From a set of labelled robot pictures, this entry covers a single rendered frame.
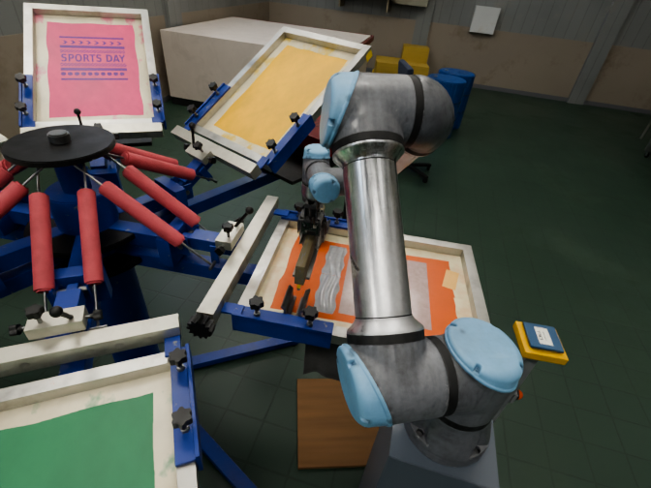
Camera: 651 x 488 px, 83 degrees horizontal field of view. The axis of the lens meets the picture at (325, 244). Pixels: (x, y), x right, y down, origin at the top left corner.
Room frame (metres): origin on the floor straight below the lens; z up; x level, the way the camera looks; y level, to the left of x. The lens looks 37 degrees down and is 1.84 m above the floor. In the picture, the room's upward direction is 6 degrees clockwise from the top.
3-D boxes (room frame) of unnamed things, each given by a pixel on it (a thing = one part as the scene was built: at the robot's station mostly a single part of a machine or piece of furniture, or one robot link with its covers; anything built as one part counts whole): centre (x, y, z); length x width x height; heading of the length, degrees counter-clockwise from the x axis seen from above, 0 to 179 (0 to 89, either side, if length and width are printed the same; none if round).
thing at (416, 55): (8.41, -1.16, 0.34); 1.22 x 0.94 x 0.68; 79
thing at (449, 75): (5.67, -1.52, 0.39); 1.06 x 0.67 x 0.78; 167
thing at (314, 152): (0.98, 0.05, 1.38); 0.09 x 0.08 x 0.11; 15
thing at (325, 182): (0.89, 0.01, 1.38); 0.11 x 0.11 x 0.08; 15
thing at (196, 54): (6.32, 1.04, 0.48); 2.58 x 2.18 x 0.97; 79
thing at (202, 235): (1.04, 0.39, 1.02); 0.17 x 0.06 x 0.05; 84
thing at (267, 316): (0.73, 0.10, 0.98); 0.30 x 0.05 x 0.07; 84
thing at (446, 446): (0.36, -0.25, 1.25); 0.15 x 0.15 x 0.10
